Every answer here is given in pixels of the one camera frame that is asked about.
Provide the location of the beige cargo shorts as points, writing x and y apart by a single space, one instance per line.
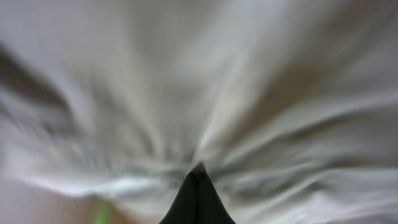
290 105

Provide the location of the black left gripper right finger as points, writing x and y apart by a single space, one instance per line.
210 209

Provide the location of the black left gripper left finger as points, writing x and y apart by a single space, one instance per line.
184 207

